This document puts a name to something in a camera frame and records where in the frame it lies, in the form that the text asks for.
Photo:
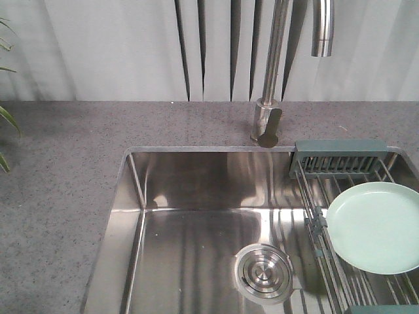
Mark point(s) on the steel faucet lever handle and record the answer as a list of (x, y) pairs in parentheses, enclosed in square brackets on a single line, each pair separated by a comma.
[(269, 138)]

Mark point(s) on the light green round plate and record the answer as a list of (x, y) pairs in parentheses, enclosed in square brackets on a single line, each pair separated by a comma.
[(374, 227)]

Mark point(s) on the metal dish drying rack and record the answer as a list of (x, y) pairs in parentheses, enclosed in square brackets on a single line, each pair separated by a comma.
[(321, 170)]

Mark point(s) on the stainless steel faucet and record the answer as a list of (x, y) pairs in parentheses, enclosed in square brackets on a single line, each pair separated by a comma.
[(322, 44)]

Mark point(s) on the stainless steel sink basin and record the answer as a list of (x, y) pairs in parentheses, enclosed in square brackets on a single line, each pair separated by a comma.
[(180, 216)]

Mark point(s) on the round steel sink drain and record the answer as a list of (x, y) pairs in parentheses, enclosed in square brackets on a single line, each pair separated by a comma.
[(263, 274)]

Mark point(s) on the white pleated curtain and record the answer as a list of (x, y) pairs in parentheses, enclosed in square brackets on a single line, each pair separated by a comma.
[(203, 51)]

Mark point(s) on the green potted plant leaves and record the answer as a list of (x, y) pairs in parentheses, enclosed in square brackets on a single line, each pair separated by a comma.
[(5, 115)]

